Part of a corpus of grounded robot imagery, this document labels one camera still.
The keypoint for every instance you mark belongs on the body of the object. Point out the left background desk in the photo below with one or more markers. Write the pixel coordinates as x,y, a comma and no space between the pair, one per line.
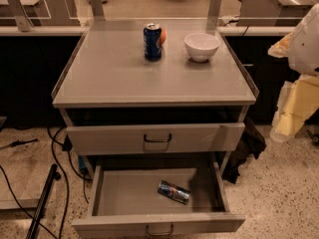
42,13

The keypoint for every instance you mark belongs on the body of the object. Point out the orange fruit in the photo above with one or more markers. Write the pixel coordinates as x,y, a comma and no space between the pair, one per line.
162,37

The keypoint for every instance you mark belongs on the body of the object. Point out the blue pepsi can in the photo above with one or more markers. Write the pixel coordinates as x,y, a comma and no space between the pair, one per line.
152,46

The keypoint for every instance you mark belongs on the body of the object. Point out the top grey drawer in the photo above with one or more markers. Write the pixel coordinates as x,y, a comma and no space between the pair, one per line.
155,138

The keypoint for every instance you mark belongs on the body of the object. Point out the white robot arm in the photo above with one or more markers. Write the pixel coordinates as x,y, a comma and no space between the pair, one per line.
303,54

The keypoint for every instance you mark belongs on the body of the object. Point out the black bar on floor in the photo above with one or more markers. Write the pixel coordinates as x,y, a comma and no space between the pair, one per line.
39,212

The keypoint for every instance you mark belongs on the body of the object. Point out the open middle grey drawer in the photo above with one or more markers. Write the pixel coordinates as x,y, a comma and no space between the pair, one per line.
127,203

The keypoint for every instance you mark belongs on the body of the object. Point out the black tool on floor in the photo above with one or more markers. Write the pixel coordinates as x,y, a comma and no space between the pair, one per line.
17,142

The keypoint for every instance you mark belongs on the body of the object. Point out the redbull can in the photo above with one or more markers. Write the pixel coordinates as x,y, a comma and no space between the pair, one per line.
174,192

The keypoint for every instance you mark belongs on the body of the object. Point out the white bowl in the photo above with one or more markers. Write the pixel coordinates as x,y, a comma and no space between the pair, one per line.
201,46

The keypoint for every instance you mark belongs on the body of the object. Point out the right background desk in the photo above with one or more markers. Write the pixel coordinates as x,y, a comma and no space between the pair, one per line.
273,12

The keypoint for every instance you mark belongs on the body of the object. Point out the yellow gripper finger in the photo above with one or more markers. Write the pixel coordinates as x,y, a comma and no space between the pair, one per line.
281,48
297,102

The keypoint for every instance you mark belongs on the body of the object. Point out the background desk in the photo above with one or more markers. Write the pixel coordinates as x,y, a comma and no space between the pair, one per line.
42,13
273,12

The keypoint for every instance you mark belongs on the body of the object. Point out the grey drawer cabinet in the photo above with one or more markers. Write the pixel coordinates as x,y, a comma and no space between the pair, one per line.
110,82

